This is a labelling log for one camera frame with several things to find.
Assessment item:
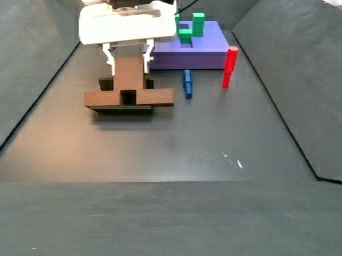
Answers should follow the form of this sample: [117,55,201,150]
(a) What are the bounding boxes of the green U-shaped block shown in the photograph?
[175,13,205,44]

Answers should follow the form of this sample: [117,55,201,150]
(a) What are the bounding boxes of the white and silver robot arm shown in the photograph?
[79,0,176,72]

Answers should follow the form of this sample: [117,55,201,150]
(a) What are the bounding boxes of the purple base block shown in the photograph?
[149,21,228,70]

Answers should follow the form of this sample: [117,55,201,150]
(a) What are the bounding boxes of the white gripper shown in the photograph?
[79,0,176,76]

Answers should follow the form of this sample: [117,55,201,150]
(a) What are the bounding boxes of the blue peg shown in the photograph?
[183,69,192,99]

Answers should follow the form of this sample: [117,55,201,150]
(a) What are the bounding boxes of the red peg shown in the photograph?
[222,46,239,89]

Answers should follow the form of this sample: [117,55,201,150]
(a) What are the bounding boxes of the black angle fixture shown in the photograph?
[84,78,153,113]

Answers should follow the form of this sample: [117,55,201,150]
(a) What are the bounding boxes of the brown T-shaped block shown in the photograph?
[84,56,175,110]

